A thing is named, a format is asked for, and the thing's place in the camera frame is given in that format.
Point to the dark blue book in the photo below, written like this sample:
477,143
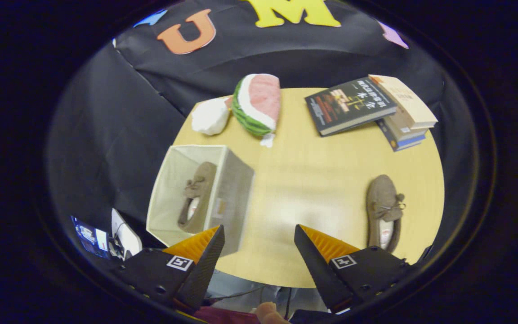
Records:
387,135

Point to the black cover book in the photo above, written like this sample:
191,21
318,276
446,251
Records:
349,105

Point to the dark red clothing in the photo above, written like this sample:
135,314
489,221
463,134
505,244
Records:
227,316

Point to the white flat object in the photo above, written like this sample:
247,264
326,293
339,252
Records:
126,234

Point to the grey fabric storage box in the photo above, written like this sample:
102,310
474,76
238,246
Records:
236,189

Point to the white plush toy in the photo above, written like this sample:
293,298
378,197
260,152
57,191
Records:
209,117

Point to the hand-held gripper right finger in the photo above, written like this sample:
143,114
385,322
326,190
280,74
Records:
315,270

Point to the blue printed packet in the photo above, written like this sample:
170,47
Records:
89,236

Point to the cream middle book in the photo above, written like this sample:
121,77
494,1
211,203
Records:
405,125

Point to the beige cover book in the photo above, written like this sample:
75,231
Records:
403,96

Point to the brown fuzzy shoe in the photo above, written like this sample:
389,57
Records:
380,193
203,180

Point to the watermelon slice plush toy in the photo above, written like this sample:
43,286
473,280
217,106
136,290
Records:
263,94

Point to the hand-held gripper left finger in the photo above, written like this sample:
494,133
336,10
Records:
205,270

